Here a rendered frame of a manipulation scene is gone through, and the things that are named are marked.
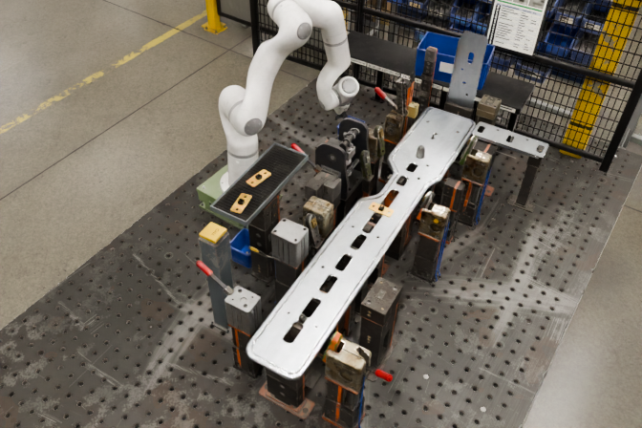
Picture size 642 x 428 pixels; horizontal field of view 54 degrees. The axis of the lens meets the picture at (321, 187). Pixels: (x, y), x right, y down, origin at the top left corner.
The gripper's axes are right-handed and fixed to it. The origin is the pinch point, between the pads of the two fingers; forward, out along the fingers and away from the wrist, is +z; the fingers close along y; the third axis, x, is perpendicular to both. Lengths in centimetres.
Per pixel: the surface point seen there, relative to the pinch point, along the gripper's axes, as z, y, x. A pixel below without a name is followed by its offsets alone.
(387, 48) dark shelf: 7.7, 10.8, -40.3
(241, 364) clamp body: -53, -61, 91
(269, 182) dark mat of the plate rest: -61, -17, 52
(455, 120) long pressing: -26, -34, -32
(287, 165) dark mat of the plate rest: -57, -15, 43
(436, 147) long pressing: -35, -39, -15
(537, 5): -43, -14, -81
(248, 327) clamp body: -74, -50, 83
